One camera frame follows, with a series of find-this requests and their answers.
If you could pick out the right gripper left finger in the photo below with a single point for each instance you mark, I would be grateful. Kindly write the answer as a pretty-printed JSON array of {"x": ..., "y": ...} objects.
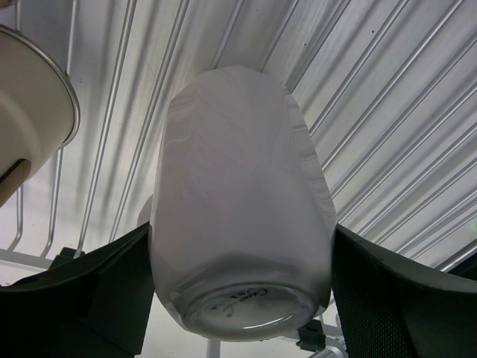
[{"x": 96, "y": 305}]

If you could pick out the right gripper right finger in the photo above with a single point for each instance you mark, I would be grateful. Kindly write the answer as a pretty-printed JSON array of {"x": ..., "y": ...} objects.
[{"x": 391, "y": 306}]

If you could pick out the white ceramic mug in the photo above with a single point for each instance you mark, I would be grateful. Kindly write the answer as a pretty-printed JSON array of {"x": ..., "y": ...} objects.
[{"x": 242, "y": 221}]

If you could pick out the metal dish rack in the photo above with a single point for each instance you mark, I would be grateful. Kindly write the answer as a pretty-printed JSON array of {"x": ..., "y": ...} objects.
[{"x": 387, "y": 89}]

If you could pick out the beige brown cup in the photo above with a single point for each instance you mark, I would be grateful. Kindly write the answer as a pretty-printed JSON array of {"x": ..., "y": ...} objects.
[{"x": 40, "y": 111}]

